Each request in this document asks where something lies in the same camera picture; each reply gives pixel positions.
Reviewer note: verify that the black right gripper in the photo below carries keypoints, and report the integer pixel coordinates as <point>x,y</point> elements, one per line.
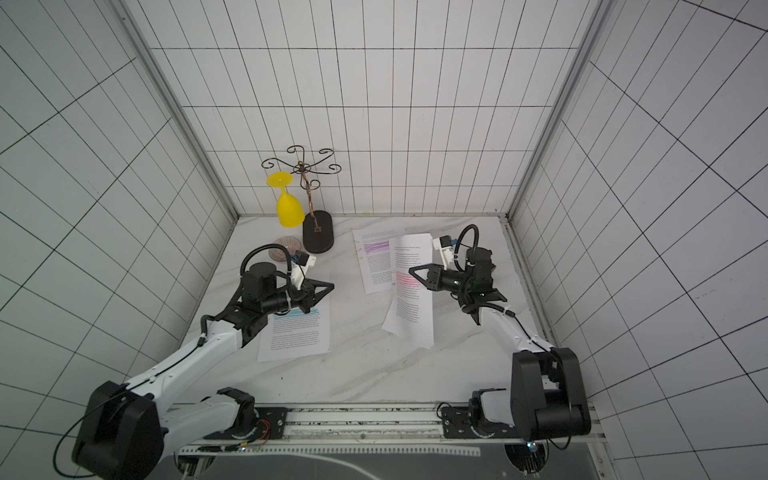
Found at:
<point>437,278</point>

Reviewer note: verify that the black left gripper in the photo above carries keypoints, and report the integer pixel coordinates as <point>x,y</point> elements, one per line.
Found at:
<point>310,298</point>

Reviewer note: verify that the pink highlighted paper document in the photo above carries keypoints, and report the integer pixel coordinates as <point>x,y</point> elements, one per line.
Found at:
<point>410,315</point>

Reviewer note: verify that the purple highlighted paper document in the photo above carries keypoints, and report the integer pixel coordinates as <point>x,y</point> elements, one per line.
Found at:
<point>373,252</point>

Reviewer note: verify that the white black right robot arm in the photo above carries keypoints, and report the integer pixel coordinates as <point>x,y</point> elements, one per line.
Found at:
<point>546,397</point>

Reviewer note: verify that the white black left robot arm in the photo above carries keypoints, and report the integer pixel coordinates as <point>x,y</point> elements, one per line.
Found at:
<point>128,428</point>

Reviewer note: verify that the blue highlighted paper document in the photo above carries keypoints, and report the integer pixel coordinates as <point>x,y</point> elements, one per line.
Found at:
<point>296,334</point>

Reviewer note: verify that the small pink glass bowl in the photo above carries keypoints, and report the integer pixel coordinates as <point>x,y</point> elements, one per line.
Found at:
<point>290,243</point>

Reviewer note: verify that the dark metal glass rack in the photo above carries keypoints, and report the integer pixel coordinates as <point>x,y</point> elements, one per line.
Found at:
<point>317,228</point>

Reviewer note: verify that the yellow plastic wine glass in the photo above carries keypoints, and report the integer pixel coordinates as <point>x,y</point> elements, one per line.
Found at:
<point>289,209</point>

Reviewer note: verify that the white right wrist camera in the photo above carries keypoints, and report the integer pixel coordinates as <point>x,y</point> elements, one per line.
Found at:
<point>445,247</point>

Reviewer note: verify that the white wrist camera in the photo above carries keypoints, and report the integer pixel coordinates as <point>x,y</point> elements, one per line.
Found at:
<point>445,247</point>
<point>300,263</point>

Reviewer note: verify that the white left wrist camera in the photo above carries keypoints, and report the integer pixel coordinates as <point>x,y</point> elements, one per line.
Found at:
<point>300,263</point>

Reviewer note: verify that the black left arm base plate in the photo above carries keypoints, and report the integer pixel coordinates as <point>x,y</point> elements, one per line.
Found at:
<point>268,424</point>

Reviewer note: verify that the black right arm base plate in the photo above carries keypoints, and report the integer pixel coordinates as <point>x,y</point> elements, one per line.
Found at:
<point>461,423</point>

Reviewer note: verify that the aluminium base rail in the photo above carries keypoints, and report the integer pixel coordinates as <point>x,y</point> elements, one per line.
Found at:
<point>351,428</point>

